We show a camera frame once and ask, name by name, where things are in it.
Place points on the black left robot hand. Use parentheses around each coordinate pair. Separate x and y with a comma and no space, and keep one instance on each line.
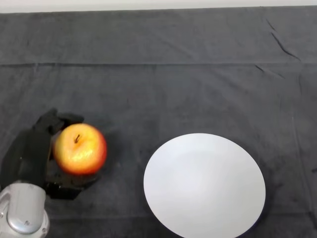
(29,153)

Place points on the red yellow apple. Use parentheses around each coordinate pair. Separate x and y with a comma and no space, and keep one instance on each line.
(81,153)

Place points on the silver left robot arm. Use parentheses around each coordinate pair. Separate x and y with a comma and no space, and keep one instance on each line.
(23,210)

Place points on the white round plate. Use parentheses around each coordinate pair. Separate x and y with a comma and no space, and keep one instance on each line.
(204,188)

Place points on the black table cloth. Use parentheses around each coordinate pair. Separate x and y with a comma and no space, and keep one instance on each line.
(161,86)

